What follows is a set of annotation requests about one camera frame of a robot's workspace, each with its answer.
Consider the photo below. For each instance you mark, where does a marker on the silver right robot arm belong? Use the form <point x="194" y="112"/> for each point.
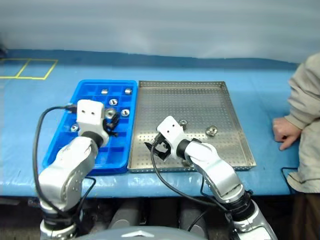
<point x="217" y="170"/>

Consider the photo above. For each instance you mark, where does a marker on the grey robot torso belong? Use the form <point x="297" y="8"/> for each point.
<point x="140" y="234"/>

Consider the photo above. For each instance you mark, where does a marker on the dark grey rounded shape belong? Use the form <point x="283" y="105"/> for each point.
<point x="125" y="215"/>
<point x="192" y="215"/>

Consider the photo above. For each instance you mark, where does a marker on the perforated steel tray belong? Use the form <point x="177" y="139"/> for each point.
<point x="185" y="100"/>

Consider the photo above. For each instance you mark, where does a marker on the blue plastic compartment tray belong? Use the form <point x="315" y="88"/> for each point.
<point x="117" y="160"/>

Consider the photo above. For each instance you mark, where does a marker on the large metal roller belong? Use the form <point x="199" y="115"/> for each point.
<point x="211" y="130"/>
<point x="109" y="113"/>

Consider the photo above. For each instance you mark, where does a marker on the beige bystander jacket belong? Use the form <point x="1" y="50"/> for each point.
<point x="308" y="100"/>

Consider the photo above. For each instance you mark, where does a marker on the small metal roller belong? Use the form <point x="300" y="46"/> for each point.
<point x="74" y="128"/>
<point x="183" y="122"/>
<point x="125" y="112"/>
<point x="128" y="91"/>
<point x="104" y="91"/>
<point x="113" y="102"/>

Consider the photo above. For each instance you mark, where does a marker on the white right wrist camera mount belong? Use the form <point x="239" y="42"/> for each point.
<point x="171" y="131"/>

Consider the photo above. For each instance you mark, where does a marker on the bystander bare hand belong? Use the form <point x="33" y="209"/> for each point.
<point x="285" y="131"/>

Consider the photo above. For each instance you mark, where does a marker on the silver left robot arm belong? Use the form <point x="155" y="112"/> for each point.
<point x="65" y="175"/>

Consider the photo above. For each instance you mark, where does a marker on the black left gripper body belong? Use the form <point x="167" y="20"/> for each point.
<point x="108" y="127"/>

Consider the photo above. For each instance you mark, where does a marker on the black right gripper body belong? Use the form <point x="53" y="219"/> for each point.
<point x="162" y="148"/>

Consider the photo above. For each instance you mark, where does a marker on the brown bystander trousers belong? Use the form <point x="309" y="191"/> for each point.
<point x="308" y="217"/>

